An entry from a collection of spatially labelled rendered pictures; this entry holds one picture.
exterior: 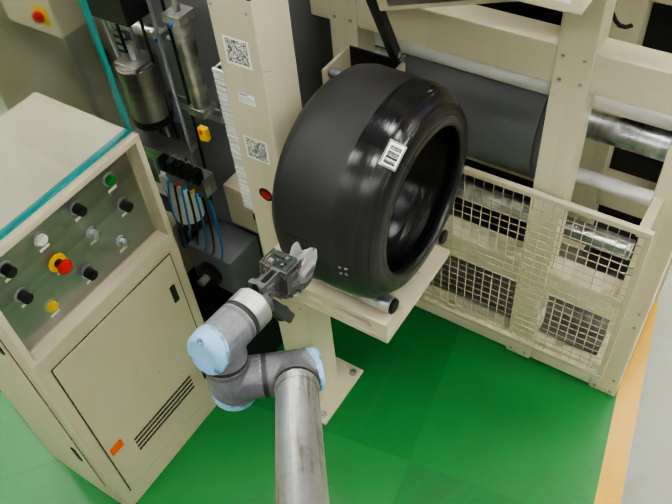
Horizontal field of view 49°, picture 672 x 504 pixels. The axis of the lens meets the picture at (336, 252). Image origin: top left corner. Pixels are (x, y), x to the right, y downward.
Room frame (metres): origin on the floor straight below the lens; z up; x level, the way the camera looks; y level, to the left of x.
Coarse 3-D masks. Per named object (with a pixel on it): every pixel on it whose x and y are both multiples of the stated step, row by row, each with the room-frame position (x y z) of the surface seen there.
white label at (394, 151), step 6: (390, 144) 1.21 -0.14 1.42; (396, 144) 1.21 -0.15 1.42; (390, 150) 1.20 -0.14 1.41; (396, 150) 1.20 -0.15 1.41; (402, 150) 1.20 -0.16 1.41; (384, 156) 1.19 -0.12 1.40; (390, 156) 1.19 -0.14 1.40; (396, 156) 1.19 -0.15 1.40; (402, 156) 1.19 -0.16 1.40; (384, 162) 1.18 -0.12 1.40; (390, 162) 1.18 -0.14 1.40; (396, 162) 1.18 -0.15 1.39; (390, 168) 1.17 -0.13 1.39; (396, 168) 1.17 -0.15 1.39
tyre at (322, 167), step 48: (336, 96) 1.36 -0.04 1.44; (384, 96) 1.34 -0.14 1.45; (432, 96) 1.36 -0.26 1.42; (288, 144) 1.31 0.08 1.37; (336, 144) 1.24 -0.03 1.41; (384, 144) 1.21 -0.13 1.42; (432, 144) 1.55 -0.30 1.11; (288, 192) 1.22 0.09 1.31; (336, 192) 1.16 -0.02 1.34; (384, 192) 1.14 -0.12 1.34; (432, 192) 1.48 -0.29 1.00; (288, 240) 1.18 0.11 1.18; (336, 240) 1.11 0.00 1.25; (384, 240) 1.12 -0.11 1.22; (432, 240) 1.31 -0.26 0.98; (384, 288) 1.12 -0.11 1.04
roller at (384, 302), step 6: (324, 282) 1.28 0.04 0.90; (336, 288) 1.26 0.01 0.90; (348, 294) 1.23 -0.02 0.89; (360, 300) 1.21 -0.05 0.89; (366, 300) 1.20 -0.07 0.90; (372, 300) 1.19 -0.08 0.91; (378, 300) 1.18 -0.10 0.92; (384, 300) 1.18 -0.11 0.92; (390, 300) 1.18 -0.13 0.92; (396, 300) 1.18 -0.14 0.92; (378, 306) 1.18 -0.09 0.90; (384, 306) 1.17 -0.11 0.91; (390, 306) 1.16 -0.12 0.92; (396, 306) 1.17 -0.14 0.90; (390, 312) 1.16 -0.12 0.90
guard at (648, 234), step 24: (528, 192) 1.44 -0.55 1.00; (456, 216) 1.58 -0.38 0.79; (480, 216) 1.52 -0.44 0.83; (552, 216) 1.40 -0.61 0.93; (600, 216) 1.32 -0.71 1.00; (600, 240) 1.31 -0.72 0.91; (624, 240) 1.28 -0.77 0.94; (648, 240) 1.24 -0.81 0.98; (552, 264) 1.38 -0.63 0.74; (600, 264) 1.30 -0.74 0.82; (432, 288) 1.62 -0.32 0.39; (456, 288) 1.56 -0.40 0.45; (504, 288) 1.46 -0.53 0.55; (552, 288) 1.37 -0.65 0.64; (624, 288) 1.25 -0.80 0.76; (456, 312) 1.55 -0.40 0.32; (504, 312) 1.45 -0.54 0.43; (552, 312) 1.36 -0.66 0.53; (624, 312) 1.23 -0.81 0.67; (504, 336) 1.44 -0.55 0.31; (576, 336) 1.30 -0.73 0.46; (576, 360) 1.29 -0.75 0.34
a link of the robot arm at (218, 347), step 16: (224, 304) 0.92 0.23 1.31; (240, 304) 0.90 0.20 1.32; (208, 320) 0.87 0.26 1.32; (224, 320) 0.86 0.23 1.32; (240, 320) 0.87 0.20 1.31; (256, 320) 0.88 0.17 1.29; (192, 336) 0.84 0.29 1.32; (208, 336) 0.83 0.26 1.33; (224, 336) 0.83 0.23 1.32; (240, 336) 0.84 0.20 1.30; (192, 352) 0.83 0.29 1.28; (208, 352) 0.80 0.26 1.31; (224, 352) 0.80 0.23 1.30; (240, 352) 0.83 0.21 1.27; (208, 368) 0.80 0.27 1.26; (224, 368) 0.79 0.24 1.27
